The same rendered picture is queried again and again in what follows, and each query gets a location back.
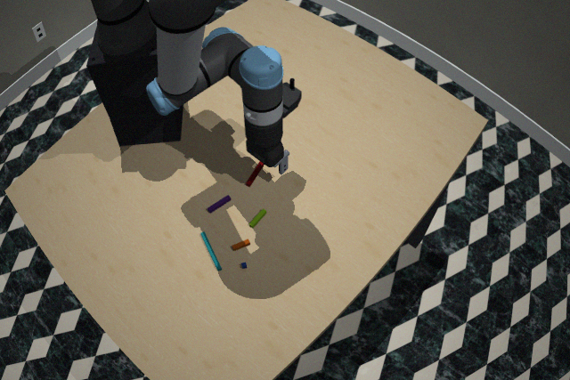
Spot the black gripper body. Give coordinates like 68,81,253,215
243,78,302,167

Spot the orange rod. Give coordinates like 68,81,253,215
232,239,250,251

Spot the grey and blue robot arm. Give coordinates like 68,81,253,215
91,0,283,116

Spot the dark red rod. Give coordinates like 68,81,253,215
246,161,264,187

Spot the lime green rod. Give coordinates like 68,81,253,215
249,209,266,228

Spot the purple rod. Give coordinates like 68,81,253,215
208,195,231,213

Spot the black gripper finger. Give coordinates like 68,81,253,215
274,150,289,174

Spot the turquoise rod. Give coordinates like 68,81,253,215
200,231,222,271

